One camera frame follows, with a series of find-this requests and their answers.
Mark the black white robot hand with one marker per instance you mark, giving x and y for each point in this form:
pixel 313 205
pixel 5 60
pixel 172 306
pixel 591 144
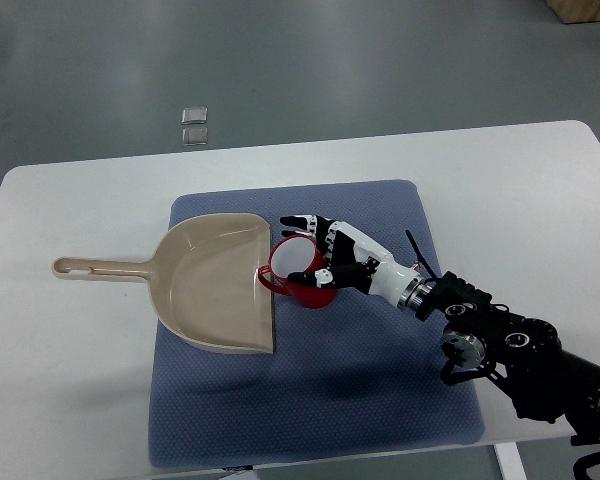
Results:
pixel 353 260

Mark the red cup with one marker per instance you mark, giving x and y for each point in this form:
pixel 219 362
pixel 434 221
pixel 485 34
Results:
pixel 295 254

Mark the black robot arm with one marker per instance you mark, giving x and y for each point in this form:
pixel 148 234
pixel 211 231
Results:
pixel 522 356

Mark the beige plastic dustpan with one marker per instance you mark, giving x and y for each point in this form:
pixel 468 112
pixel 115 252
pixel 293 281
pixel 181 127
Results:
pixel 202 281

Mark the blue textured mat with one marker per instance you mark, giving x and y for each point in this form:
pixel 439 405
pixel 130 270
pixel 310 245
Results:
pixel 356 376

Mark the white table leg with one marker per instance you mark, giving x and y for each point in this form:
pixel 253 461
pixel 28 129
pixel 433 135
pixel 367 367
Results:
pixel 509 461

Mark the wooden box corner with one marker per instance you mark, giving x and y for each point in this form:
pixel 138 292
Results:
pixel 576 11

